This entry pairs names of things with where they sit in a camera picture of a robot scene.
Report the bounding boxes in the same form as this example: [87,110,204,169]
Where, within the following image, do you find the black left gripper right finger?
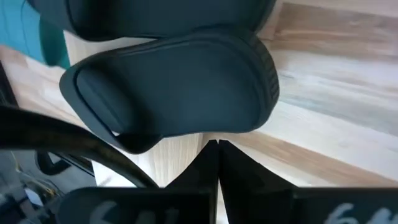
[218,139,398,224]

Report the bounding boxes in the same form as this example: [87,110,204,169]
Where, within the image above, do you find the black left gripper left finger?
[57,139,220,224]

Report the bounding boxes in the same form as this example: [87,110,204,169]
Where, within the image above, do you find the black rubber slide sandal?
[58,29,280,155]
[26,0,277,42]

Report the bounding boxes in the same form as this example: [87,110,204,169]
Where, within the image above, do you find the teal cloth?
[0,0,71,69]

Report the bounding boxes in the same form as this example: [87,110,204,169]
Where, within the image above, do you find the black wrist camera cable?
[0,105,160,189]

